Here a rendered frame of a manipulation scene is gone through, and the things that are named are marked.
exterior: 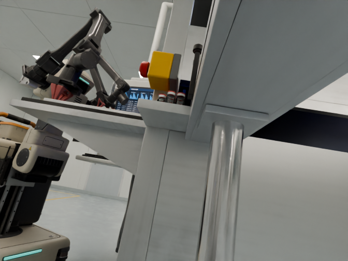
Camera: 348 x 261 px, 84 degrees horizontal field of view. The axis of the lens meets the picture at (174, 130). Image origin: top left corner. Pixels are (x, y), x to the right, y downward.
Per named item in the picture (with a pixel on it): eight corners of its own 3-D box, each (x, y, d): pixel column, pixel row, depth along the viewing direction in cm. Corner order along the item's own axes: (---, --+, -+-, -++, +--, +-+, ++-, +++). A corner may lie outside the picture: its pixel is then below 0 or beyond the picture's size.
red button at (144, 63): (153, 81, 51) (156, 68, 52) (151, 73, 47) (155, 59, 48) (139, 79, 51) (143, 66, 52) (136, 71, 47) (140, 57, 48)
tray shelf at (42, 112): (174, 161, 120) (174, 158, 120) (175, 132, 53) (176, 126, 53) (99, 148, 122) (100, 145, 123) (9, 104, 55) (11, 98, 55)
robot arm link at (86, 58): (98, 58, 78) (81, 39, 73) (113, 53, 71) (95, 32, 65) (80, 79, 74) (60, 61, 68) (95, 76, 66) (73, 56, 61)
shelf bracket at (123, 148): (142, 177, 60) (151, 137, 64) (141, 176, 58) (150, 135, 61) (39, 158, 62) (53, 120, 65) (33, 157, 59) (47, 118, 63)
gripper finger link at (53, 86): (58, 107, 62) (72, 82, 65) (40, 101, 63) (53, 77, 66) (70, 114, 69) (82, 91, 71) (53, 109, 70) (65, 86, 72)
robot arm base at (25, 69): (42, 77, 117) (22, 65, 107) (52, 69, 116) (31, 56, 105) (44, 86, 113) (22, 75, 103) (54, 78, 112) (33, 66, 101)
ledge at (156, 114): (198, 134, 50) (198, 127, 51) (205, 117, 38) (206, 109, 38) (145, 125, 51) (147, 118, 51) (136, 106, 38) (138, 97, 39)
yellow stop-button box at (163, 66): (176, 93, 52) (180, 70, 54) (176, 79, 45) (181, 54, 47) (148, 89, 52) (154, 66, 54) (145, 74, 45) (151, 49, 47)
